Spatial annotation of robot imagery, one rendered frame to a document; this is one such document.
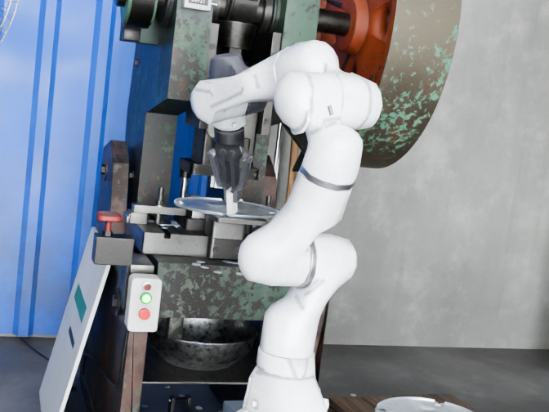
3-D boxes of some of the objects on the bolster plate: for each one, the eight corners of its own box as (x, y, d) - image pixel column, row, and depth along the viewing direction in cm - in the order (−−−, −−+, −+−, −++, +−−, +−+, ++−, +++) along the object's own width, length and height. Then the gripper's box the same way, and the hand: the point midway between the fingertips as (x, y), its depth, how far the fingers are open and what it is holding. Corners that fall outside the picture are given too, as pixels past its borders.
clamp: (185, 226, 242) (189, 190, 241) (126, 222, 237) (130, 185, 235) (181, 222, 248) (185, 187, 246) (122, 218, 242) (127, 182, 241)
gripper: (198, 127, 212) (203, 214, 222) (245, 135, 206) (247, 224, 216) (213, 118, 218) (217, 203, 228) (259, 125, 212) (261, 212, 222)
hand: (231, 201), depth 220 cm, fingers closed
